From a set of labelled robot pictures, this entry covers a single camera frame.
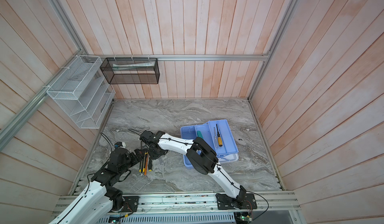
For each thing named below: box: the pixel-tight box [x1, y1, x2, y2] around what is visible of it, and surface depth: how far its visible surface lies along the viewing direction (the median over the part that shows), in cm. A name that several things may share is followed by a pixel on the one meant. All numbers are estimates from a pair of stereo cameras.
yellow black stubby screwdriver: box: [148, 157, 153, 172], surface depth 87 cm
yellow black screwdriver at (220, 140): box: [216, 123, 223, 147], surface depth 85 cm
